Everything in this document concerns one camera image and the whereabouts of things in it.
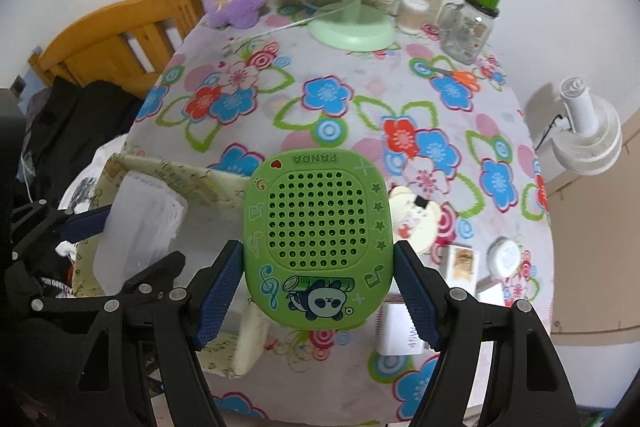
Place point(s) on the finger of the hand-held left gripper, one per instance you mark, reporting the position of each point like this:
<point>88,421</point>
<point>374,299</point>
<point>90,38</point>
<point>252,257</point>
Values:
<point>150,274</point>
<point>82,224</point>

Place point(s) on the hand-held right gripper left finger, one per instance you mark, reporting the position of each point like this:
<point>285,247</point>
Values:
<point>218,302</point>

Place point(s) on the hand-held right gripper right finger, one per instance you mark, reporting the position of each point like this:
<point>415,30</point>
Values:
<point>419,302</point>

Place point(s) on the yellow printed gift bag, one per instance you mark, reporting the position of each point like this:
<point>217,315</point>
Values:
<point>200,179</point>

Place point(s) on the green panda speaker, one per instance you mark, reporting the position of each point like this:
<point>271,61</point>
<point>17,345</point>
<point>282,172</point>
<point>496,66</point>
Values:
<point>317,227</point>

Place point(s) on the white printed garment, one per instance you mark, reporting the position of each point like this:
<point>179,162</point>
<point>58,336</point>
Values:
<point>87,192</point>

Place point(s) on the white cardboard box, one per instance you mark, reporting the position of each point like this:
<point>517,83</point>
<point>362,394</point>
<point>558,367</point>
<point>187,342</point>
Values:
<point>397,332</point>

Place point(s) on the small white card packet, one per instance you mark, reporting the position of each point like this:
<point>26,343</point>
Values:
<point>462,267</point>

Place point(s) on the cream bear-shaped compact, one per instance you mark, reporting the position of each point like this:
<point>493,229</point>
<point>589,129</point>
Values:
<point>417,217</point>

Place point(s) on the white round case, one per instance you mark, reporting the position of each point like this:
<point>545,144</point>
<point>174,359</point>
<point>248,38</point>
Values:
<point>504,257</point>

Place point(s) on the black clothing pile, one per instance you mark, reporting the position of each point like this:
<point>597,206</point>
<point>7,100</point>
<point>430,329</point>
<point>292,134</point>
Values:
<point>85,117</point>

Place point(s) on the wooden chair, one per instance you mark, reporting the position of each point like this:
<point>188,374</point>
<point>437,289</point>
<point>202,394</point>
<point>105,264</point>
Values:
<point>100,39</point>

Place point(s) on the floral tablecloth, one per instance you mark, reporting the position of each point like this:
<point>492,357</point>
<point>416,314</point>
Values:
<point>350,127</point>

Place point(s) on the white clip fan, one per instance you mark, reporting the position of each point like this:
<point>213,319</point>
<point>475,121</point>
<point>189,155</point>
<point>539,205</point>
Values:
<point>592,137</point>

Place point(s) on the glass jar with green lid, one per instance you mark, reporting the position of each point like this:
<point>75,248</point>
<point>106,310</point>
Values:
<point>467,29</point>

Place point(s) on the cotton swab container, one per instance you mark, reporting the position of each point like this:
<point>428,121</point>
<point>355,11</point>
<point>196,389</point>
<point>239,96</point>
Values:
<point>412,14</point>

